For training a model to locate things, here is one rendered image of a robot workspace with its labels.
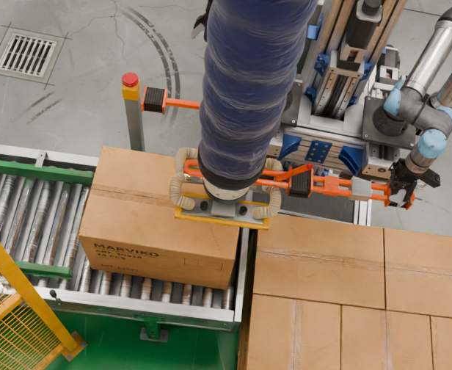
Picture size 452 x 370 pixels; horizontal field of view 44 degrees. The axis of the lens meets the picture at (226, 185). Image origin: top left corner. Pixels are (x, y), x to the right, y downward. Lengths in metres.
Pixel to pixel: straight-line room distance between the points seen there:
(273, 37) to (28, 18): 3.05
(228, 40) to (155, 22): 2.78
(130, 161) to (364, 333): 1.25
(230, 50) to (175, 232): 1.04
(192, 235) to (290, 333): 0.66
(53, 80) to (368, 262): 2.25
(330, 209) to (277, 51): 1.94
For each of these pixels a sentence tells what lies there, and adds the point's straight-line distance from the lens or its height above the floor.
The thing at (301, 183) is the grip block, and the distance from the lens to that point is 1.96.
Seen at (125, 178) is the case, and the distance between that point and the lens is 2.27.
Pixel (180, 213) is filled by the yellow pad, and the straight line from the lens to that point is 1.99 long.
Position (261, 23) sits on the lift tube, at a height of 2.10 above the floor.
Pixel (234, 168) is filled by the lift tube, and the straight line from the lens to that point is 1.71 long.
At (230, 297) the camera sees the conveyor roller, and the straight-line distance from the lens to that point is 2.51.
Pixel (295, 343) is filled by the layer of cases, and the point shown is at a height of 0.54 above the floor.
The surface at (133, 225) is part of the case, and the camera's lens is 2.18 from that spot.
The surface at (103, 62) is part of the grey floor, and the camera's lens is 3.82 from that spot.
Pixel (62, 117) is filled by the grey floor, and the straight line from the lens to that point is 3.61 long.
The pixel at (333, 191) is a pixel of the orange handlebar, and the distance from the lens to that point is 1.97.
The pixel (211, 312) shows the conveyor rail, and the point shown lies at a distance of 2.44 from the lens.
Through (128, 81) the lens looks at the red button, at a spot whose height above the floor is 1.04.
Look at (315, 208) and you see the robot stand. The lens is 3.11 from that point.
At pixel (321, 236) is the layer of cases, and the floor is 0.54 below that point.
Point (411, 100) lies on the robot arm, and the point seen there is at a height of 1.57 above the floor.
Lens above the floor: 2.96
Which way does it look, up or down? 63 degrees down
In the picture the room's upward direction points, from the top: 10 degrees clockwise
